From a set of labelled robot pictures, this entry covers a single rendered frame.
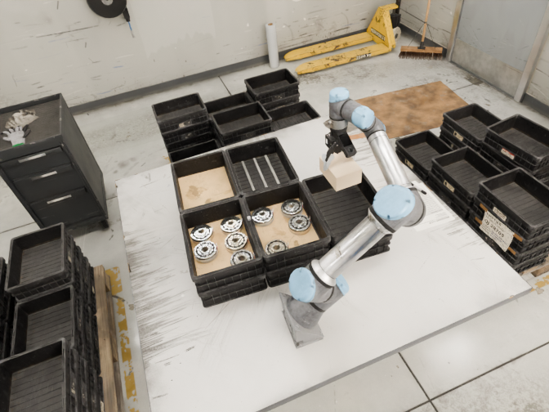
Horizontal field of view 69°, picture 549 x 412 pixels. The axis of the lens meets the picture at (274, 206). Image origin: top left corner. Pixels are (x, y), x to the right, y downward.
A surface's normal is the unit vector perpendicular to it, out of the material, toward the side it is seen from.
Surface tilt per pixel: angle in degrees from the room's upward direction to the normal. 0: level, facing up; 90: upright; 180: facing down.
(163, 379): 0
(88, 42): 90
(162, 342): 0
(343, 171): 0
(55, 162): 90
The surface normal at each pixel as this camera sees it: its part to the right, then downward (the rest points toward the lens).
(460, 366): -0.10, -0.70
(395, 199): -0.52, -0.30
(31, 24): 0.36, 0.63
